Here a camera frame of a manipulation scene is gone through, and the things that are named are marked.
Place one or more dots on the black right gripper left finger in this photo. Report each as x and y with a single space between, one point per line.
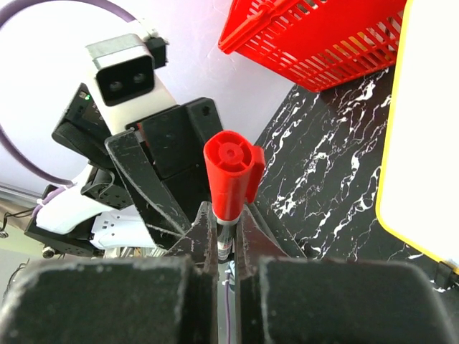
168 299

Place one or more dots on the red plastic shopping basket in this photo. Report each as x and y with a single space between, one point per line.
315 44

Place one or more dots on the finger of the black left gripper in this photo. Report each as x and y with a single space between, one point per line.
274 228

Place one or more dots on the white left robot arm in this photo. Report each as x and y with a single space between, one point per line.
95 213

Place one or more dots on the red capped whiteboard marker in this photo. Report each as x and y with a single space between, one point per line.
234 171

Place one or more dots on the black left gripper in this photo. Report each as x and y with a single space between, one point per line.
174 139

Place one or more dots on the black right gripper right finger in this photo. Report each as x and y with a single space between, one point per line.
281 299

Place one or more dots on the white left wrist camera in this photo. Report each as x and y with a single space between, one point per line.
121 78

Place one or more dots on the yellow framed whiteboard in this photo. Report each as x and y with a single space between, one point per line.
417 198

